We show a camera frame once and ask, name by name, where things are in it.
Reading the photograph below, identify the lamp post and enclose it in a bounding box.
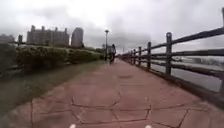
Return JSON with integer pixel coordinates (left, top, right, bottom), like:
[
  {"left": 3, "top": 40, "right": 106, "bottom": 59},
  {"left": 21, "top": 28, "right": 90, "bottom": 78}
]
[{"left": 104, "top": 29, "right": 110, "bottom": 62}]

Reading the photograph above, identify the red stone paved path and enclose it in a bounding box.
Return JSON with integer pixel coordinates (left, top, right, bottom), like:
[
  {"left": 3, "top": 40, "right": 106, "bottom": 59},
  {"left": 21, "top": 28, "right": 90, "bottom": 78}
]
[{"left": 0, "top": 58, "right": 224, "bottom": 128}]

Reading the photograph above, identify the long green hedge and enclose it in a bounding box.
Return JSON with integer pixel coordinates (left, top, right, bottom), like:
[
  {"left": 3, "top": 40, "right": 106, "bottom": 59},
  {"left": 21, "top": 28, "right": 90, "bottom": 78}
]
[{"left": 0, "top": 43, "right": 106, "bottom": 73}]

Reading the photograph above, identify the wide multi-storey building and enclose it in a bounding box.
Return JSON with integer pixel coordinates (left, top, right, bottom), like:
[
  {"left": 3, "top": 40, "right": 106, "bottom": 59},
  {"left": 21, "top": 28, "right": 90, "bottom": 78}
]
[{"left": 26, "top": 24, "right": 70, "bottom": 47}]

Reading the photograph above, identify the tall rounded building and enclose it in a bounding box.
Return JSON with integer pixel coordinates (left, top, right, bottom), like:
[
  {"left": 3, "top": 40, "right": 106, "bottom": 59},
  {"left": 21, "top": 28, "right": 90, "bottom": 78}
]
[{"left": 70, "top": 27, "right": 85, "bottom": 48}]

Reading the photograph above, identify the wooden post and rail fence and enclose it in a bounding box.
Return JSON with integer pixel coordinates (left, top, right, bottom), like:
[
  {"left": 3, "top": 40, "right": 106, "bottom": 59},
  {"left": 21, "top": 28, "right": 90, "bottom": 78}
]
[{"left": 118, "top": 6, "right": 224, "bottom": 108}]

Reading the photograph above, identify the grass strip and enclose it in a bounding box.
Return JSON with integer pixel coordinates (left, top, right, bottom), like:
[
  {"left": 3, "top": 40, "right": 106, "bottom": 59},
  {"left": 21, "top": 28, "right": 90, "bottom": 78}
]
[{"left": 0, "top": 59, "right": 108, "bottom": 116}]

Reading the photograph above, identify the grey water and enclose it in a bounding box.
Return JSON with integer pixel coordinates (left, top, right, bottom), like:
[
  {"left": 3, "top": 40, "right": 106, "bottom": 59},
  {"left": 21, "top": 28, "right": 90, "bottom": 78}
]
[{"left": 149, "top": 60, "right": 224, "bottom": 93}]

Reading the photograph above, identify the far river bank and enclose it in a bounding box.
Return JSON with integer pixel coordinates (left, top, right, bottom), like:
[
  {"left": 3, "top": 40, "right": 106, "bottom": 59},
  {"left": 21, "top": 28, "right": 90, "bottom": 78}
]
[{"left": 173, "top": 55, "right": 224, "bottom": 66}]

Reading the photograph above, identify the person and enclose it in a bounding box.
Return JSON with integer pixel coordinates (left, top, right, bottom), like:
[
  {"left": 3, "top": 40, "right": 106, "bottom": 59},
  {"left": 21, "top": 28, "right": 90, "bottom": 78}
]
[{"left": 109, "top": 43, "right": 117, "bottom": 64}]

